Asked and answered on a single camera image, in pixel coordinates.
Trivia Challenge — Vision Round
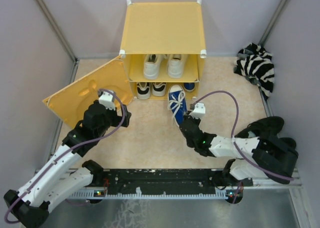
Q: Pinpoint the black white canvas shoe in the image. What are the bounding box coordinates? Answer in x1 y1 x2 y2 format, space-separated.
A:
136 82 151 100
152 82 167 97

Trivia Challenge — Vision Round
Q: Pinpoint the blue canvas shoe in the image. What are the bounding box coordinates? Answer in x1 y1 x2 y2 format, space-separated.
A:
168 85 187 126
183 83 196 92

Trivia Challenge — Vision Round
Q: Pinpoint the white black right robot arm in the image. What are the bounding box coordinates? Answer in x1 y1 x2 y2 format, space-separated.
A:
179 116 299 186

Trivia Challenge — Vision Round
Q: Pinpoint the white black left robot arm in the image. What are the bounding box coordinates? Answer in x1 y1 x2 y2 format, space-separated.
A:
3 100 131 227

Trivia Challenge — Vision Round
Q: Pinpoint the yellow cabinet door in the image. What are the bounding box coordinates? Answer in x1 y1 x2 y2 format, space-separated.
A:
42 56 134 128

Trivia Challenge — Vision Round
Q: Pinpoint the yellow plastic shoe cabinet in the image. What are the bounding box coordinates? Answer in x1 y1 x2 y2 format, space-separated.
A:
119 0 207 100

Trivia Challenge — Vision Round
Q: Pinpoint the black sneaker upper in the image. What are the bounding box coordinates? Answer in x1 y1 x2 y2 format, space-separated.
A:
235 116 285 138

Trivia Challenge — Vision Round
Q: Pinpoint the black sneaker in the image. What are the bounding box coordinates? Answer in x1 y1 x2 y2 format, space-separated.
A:
235 116 285 138
280 137 298 155

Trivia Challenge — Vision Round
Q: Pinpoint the black sneaker lower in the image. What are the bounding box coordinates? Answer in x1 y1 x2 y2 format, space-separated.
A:
280 137 298 155

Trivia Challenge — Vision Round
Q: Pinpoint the black white striped cloth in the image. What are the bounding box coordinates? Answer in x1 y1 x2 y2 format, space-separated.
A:
233 43 275 100

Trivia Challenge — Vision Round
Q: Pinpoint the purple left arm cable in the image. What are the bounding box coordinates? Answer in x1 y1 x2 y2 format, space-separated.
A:
4 88 126 224

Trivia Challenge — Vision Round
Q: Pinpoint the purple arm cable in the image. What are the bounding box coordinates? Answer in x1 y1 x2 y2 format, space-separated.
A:
4 88 126 224
189 90 295 204

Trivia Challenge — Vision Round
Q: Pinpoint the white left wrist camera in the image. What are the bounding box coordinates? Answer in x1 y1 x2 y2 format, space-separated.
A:
98 90 116 111

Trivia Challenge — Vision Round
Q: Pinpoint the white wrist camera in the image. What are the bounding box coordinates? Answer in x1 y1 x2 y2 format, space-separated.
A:
189 102 206 119
98 90 116 111

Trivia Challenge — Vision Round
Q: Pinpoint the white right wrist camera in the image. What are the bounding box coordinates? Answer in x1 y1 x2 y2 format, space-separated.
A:
189 102 206 119

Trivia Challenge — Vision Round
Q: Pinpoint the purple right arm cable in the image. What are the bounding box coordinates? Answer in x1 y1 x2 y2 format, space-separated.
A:
189 90 295 204

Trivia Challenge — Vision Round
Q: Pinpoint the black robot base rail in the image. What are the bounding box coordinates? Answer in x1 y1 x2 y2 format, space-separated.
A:
67 169 238 205

